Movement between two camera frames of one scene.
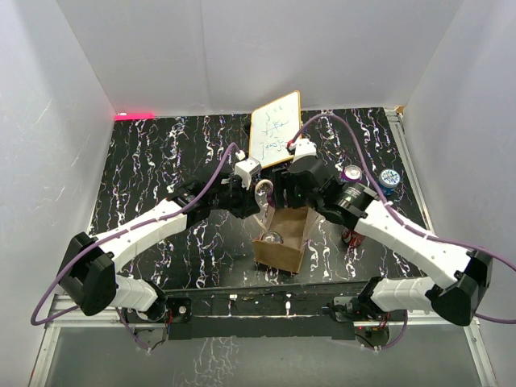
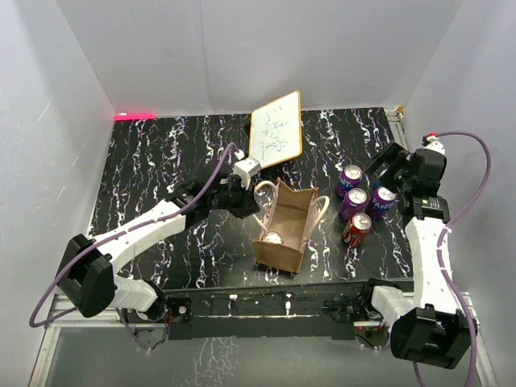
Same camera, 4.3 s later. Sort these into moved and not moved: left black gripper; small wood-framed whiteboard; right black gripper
Moved: right black gripper
Not moved: left black gripper; small wood-framed whiteboard
